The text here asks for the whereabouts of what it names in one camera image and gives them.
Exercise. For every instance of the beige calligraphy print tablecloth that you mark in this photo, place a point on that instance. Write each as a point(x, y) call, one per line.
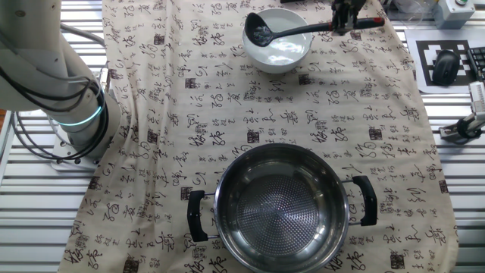
point(189, 113)

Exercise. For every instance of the white ceramic bowl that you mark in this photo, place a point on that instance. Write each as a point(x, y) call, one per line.
point(284, 58)

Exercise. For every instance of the black silver camera mount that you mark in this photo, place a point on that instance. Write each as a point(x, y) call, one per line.
point(468, 129)

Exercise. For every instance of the black keyboard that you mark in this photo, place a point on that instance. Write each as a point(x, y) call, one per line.
point(478, 60)

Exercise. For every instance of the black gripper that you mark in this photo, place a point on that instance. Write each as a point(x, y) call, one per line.
point(350, 4)

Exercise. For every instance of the grey box with green button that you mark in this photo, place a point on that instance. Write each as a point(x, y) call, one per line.
point(452, 17)

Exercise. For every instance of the black computer mouse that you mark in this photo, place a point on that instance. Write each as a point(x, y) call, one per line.
point(446, 68)

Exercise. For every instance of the clear plastic cup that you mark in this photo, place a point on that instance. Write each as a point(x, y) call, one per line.
point(407, 9)

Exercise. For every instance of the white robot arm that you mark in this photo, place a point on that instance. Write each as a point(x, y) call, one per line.
point(34, 57)

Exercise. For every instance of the white sheet with black marker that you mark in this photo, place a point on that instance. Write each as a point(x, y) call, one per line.
point(424, 49)

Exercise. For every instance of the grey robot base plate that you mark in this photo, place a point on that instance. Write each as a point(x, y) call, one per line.
point(64, 161)

